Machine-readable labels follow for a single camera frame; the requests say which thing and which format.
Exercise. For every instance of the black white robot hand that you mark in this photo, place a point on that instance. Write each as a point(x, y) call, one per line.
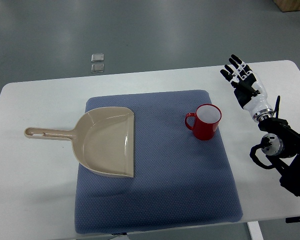
point(248, 89)

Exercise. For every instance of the red cup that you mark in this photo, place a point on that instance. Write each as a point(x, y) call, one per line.
point(204, 121)

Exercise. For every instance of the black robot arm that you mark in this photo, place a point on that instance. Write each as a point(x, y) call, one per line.
point(279, 149)

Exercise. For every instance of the beige plastic dustpan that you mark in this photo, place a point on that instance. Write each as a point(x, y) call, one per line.
point(102, 140)

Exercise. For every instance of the wooden box corner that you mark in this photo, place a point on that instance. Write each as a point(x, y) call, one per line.
point(288, 5)

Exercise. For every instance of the black table control panel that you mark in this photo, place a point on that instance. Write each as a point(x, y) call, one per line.
point(295, 219)

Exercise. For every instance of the white table leg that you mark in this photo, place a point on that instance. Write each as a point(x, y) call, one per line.
point(255, 230)

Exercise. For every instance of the lower metal floor plate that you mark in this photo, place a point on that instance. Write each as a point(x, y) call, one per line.
point(97, 67)

